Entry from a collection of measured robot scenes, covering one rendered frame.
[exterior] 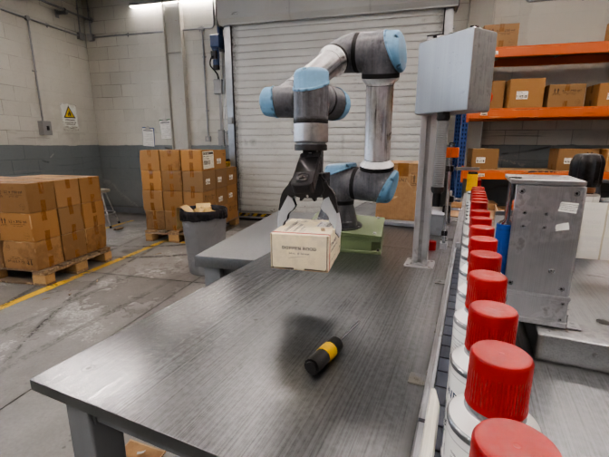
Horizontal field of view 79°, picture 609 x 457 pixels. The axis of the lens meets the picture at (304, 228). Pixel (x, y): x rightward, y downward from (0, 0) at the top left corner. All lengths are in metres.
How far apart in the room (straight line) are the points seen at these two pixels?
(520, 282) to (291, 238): 0.43
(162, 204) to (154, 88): 2.59
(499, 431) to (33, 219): 3.79
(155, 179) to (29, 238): 1.68
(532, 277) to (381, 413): 0.37
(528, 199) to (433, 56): 0.53
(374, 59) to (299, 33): 4.75
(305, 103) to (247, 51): 5.35
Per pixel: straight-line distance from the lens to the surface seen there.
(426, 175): 1.18
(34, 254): 3.90
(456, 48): 1.08
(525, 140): 5.90
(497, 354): 0.25
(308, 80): 0.80
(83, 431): 0.80
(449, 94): 1.07
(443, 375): 0.60
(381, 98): 1.23
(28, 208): 3.82
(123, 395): 0.67
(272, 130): 5.85
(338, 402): 0.61
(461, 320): 0.38
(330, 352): 0.67
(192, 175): 4.70
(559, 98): 5.23
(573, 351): 0.81
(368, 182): 1.27
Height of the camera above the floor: 1.20
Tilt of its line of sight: 13 degrees down
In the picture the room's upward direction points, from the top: straight up
